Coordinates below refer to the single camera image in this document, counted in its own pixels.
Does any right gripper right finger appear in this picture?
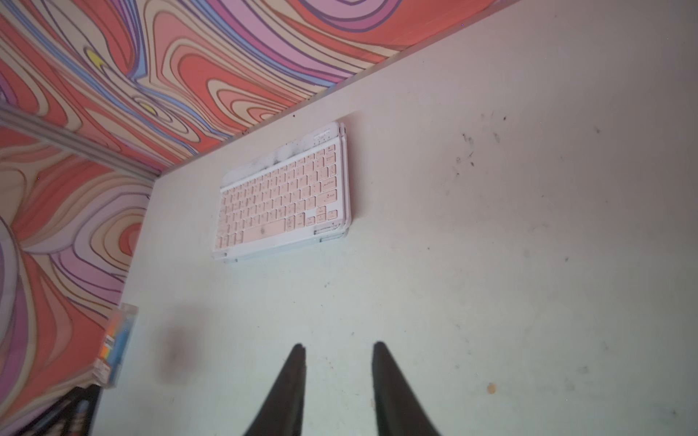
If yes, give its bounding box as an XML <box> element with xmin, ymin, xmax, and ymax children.
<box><xmin>372</xmin><ymin>342</ymin><xmax>439</xmax><ymax>436</ymax></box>

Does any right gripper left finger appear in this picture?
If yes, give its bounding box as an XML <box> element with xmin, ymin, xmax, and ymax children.
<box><xmin>245</xmin><ymin>343</ymin><xmax>306</xmax><ymax>436</ymax></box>

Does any pink keyboard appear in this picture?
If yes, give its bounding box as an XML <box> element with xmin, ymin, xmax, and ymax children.
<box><xmin>212</xmin><ymin>227</ymin><xmax>349</xmax><ymax>263</ymax></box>
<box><xmin>212</xmin><ymin>122</ymin><xmax>352</xmax><ymax>263</ymax></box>

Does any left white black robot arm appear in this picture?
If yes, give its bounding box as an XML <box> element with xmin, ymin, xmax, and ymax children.
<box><xmin>15</xmin><ymin>384</ymin><xmax>103</xmax><ymax>436</ymax></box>

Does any colourful marker pack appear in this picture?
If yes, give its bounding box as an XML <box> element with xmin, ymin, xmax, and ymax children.
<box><xmin>93</xmin><ymin>303</ymin><xmax>138</xmax><ymax>389</ymax></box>

